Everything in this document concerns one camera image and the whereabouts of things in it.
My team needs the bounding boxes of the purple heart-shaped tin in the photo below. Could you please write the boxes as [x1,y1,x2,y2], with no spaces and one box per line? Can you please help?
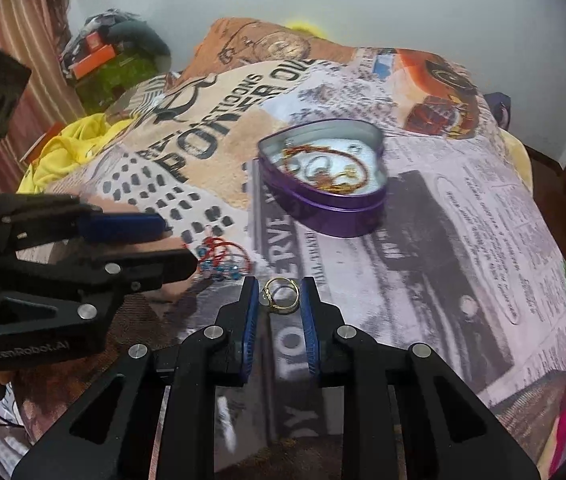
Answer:
[257,119,388,238]

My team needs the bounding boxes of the red bracelet with blue beads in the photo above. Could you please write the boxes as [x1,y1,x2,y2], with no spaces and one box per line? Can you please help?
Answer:
[195,237,254,281]

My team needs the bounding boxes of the gold chain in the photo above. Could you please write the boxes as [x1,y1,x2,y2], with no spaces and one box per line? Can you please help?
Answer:
[322,179,365,197]

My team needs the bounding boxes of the striped cloth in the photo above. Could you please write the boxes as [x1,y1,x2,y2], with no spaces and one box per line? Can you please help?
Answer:
[108,72,184,121]

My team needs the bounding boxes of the red box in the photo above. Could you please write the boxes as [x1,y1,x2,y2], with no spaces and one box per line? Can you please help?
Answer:
[20,122,64,162]

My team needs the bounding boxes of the pile of clothes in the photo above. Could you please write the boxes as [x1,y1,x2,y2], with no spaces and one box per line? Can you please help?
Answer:
[60,9,134,68]

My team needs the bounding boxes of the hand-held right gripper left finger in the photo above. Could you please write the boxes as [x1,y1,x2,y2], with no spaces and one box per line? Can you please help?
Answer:
[10,276,260,480]

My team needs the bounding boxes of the dark blue pillow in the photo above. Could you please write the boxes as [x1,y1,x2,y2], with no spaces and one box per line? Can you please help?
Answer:
[488,91,514,130]

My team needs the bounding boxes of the printed blanket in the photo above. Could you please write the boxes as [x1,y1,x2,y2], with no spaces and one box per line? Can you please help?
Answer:
[13,17,566,480]

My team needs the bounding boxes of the brown striped curtain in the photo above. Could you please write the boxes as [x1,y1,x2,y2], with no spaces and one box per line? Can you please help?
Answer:
[0,0,89,191]

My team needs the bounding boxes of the gold jewellery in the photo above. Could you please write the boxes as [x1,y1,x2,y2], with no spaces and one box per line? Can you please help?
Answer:
[284,144,364,192]

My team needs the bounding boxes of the white patterned cloth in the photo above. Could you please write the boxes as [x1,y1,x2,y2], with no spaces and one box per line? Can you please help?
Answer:
[0,385,31,476]

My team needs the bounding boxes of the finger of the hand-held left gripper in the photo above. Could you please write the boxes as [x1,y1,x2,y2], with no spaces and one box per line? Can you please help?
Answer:
[0,247,199,359]
[0,194,172,252]

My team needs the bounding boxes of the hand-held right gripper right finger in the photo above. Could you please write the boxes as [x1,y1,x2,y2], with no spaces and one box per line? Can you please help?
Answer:
[299,276,541,480]

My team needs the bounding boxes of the grey stuffed cushion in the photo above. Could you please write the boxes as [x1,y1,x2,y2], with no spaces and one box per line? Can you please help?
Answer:
[108,20,172,59]

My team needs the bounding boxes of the yellow fuzzy object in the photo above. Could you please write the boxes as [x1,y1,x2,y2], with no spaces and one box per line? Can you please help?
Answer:
[283,19,331,38]

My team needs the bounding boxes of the yellow cloth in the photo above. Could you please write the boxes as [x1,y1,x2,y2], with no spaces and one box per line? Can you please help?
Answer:
[18,112,139,193]

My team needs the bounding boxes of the orange box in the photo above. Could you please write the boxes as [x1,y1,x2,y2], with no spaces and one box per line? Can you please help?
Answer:
[70,45,117,80]

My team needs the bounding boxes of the gold ring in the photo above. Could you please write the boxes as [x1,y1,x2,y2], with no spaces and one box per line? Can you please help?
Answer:
[261,276,300,313]

